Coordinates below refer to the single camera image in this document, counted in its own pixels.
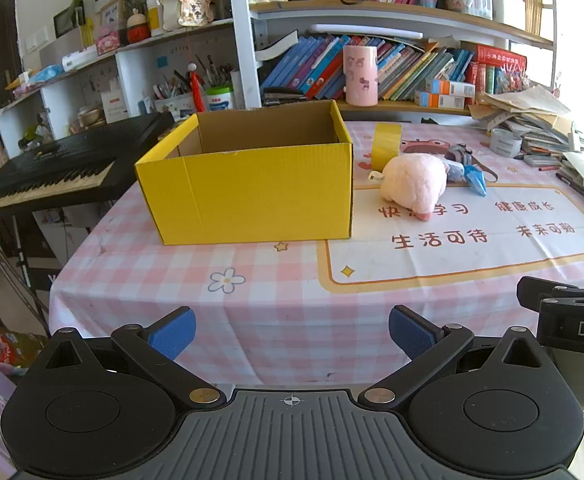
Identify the black picture frame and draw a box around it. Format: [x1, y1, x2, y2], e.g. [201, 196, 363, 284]
[53, 5, 86, 39]

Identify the grey strapped gadget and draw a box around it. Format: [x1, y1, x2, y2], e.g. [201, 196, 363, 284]
[444, 143, 499, 181]

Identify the white bookshelf frame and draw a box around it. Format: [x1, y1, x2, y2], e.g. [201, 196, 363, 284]
[0, 0, 561, 127]

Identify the pile of papers and books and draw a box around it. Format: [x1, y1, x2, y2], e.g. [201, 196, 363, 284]
[467, 85, 584, 162]

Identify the black red bag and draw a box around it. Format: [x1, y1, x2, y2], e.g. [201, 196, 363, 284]
[0, 312, 49, 372]

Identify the thick white-paged book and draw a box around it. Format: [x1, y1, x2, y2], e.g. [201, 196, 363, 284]
[256, 29, 301, 59]

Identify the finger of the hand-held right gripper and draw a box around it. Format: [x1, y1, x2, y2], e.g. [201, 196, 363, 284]
[517, 275, 584, 312]

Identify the red round jar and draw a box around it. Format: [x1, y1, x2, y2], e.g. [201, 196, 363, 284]
[126, 9, 152, 44]

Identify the white jar green lid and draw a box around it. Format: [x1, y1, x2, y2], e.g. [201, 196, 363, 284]
[205, 86, 236, 112]

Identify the row of shelf books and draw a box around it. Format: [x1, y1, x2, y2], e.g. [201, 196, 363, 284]
[259, 34, 478, 102]

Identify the red hardcover book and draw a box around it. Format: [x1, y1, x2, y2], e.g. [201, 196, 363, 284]
[467, 62, 497, 97]

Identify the colourful pens packet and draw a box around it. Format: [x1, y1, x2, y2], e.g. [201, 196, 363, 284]
[494, 67, 531, 94]

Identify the red tassel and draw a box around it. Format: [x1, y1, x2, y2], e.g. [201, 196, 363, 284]
[187, 62, 207, 113]

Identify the yellow cardboard box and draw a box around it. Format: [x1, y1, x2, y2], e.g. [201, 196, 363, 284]
[134, 100, 355, 246]

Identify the pink printed cylinder container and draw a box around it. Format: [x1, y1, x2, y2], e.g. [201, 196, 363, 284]
[342, 44, 379, 107]

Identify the grey pencil case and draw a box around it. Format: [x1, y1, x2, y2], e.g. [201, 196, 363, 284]
[522, 154, 564, 169]

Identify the orange blue white carton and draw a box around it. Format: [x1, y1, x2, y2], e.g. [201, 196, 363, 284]
[425, 78, 476, 97]
[414, 90, 473, 110]

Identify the black keyboard stand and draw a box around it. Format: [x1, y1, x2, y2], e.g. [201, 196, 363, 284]
[0, 207, 68, 339]

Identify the white light bar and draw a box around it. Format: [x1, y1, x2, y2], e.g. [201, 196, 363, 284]
[311, 23, 423, 39]

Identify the black marker pen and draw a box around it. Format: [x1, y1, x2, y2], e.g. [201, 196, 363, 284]
[555, 170, 584, 210]

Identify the pink plush toy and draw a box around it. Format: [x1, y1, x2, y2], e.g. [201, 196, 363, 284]
[379, 154, 448, 224]

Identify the white printed tape roll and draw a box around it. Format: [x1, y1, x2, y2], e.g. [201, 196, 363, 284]
[489, 128, 524, 157]

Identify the thick red dictionary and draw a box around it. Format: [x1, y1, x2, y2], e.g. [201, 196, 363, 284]
[474, 43, 528, 74]

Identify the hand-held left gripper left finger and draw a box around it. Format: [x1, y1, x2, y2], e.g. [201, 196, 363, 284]
[24, 306, 228, 409]

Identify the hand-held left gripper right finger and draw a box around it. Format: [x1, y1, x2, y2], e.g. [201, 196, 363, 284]
[357, 305, 560, 409]

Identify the yellow tape roll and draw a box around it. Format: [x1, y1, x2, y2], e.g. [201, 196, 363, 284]
[372, 122, 403, 171]

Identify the black electronic keyboard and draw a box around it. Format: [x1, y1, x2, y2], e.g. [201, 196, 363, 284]
[0, 111, 176, 221]

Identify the black stapler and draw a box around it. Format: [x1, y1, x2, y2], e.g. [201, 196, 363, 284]
[261, 88, 309, 107]

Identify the pink checkered cloth desktop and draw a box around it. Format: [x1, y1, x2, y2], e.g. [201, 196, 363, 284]
[49, 109, 584, 397]

